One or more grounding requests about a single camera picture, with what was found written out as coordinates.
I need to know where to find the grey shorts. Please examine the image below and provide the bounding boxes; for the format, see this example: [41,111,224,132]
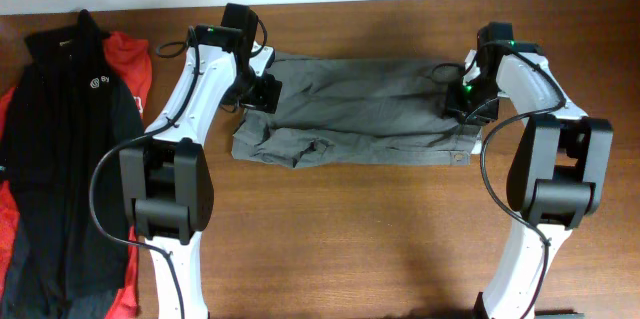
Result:
[231,52,482,169]

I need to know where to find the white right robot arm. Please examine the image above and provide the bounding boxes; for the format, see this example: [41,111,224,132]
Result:
[452,40,613,318]

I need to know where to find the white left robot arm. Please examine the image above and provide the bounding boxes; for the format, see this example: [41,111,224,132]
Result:
[119,25,282,318]

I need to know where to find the red garment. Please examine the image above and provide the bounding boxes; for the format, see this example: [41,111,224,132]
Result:
[1,31,152,319]

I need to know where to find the black polo shirt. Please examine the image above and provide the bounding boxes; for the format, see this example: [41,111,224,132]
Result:
[1,11,144,318]

